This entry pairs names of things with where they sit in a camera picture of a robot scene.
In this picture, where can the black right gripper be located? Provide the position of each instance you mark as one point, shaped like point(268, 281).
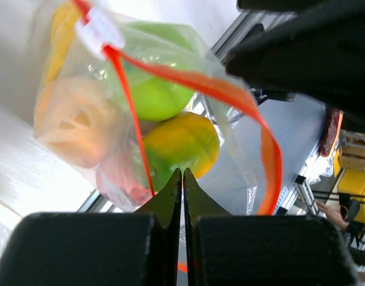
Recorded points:
point(320, 52)

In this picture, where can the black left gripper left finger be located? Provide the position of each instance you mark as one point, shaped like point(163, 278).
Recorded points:
point(139, 248)

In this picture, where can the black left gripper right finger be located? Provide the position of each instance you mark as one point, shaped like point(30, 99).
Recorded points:
point(223, 249)

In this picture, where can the red peach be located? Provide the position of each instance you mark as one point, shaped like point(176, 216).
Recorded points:
point(122, 179)

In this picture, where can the yellow green mango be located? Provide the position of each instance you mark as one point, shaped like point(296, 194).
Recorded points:
point(187, 140)

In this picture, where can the orange fruit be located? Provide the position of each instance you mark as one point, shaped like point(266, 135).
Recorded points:
point(74, 118)

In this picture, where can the clear zip top bag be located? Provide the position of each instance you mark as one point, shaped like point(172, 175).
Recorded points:
point(127, 102)

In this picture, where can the green apple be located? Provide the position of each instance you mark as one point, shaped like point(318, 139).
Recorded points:
point(172, 45)

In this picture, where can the yellow lemon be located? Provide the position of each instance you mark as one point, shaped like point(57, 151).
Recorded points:
point(61, 38)

